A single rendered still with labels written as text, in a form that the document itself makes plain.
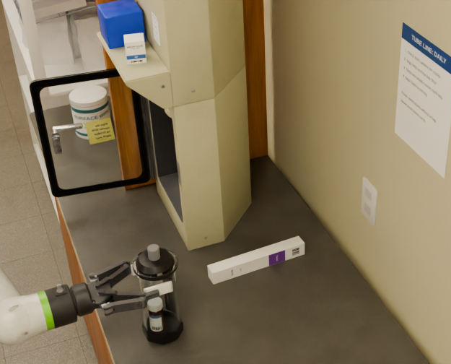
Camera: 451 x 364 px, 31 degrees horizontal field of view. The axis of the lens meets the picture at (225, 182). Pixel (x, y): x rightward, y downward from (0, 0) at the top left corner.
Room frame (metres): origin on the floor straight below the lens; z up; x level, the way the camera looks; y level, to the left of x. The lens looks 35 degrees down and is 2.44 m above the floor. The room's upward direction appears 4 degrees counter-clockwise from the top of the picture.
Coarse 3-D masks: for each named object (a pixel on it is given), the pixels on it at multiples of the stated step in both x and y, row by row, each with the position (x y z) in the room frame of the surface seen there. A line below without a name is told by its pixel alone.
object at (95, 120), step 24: (48, 96) 2.08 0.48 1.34; (72, 96) 2.09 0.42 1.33; (96, 96) 2.10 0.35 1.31; (120, 96) 2.11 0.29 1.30; (48, 120) 2.07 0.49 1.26; (72, 120) 2.09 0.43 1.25; (96, 120) 2.10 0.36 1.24; (120, 120) 2.11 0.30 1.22; (72, 144) 2.08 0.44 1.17; (96, 144) 2.10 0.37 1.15; (120, 144) 2.11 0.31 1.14; (72, 168) 2.08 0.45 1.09; (96, 168) 2.09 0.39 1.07; (120, 168) 2.11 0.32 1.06
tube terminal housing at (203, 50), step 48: (144, 0) 2.01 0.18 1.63; (192, 0) 1.86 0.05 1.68; (240, 0) 2.03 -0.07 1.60; (192, 48) 1.85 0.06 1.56; (240, 48) 2.02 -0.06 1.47; (192, 96) 1.85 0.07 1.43; (240, 96) 2.01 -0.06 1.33; (192, 144) 1.85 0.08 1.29; (240, 144) 1.99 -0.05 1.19; (192, 192) 1.84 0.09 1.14; (240, 192) 1.98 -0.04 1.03; (192, 240) 1.84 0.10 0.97
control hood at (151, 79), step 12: (108, 48) 1.99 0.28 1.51; (120, 48) 1.99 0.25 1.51; (120, 60) 1.92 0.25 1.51; (156, 60) 1.91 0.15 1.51; (120, 72) 1.86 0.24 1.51; (132, 72) 1.85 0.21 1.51; (144, 72) 1.84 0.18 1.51; (156, 72) 1.84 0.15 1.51; (168, 72) 1.84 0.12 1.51; (132, 84) 1.80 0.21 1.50; (144, 84) 1.81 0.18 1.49; (156, 84) 1.82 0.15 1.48; (168, 84) 1.83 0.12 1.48; (144, 96) 1.82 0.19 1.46; (156, 96) 1.82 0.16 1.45; (168, 96) 1.83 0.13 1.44
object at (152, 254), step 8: (152, 248) 1.51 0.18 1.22; (160, 248) 1.55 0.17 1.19; (144, 256) 1.52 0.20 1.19; (152, 256) 1.51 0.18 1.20; (160, 256) 1.52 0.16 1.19; (168, 256) 1.52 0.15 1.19; (136, 264) 1.51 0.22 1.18; (144, 264) 1.49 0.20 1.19; (152, 264) 1.49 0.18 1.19; (160, 264) 1.49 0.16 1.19; (168, 264) 1.50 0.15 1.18; (144, 272) 1.48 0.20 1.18; (152, 272) 1.47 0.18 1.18; (160, 272) 1.48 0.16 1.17
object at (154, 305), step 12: (144, 276) 1.47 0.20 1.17; (156, 276) 1.47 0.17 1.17; (156, 300) 1.47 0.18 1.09; (168, 300) 1.48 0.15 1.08; (144, 312) 1.49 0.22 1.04; (156, 312) 1.47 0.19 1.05; (168, 312) 1.48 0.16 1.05; (144, 324) 1.50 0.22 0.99; (156, 324) 1.47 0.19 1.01; (168, 324) 1.48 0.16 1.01
